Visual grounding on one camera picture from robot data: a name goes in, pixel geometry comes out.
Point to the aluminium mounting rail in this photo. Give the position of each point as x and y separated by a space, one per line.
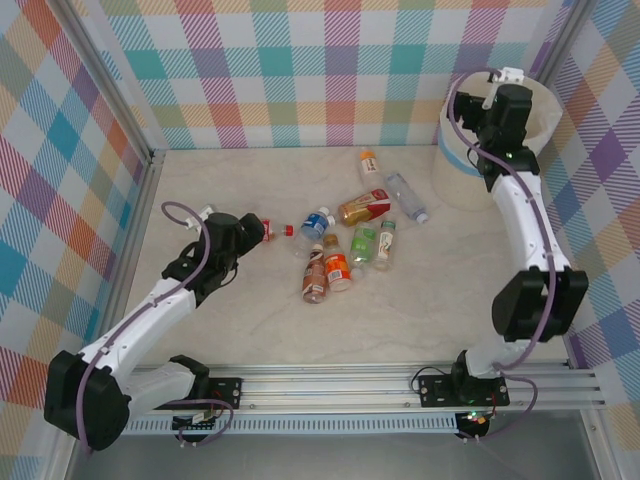
325 387

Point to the aluminium frame post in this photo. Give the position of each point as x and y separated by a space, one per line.
110 80
562 35

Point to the white label green cap bottle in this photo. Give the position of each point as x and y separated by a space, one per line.
385 247

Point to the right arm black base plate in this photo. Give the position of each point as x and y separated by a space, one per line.
435 390

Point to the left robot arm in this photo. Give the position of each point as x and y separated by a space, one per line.
145 320

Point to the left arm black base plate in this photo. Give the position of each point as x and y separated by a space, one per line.
230 392

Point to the gold and red label bottle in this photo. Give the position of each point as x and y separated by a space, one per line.
362 207

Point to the beige round bin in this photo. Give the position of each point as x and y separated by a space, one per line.
455 185

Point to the orange cap white label bottle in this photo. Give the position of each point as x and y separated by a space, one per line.
368 167

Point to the clear ribbed plastic bottle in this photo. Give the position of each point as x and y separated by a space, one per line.
402 192

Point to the short blue label bottle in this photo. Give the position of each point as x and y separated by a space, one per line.
314 225

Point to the white lined trash bin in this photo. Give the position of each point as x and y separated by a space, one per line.
545 110

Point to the red label red cap bottle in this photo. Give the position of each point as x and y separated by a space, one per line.
270 232

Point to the brown label bottle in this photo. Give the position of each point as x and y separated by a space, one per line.
315 277

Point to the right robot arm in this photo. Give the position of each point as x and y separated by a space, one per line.
530 225

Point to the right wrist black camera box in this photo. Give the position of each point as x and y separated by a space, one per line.
469 107

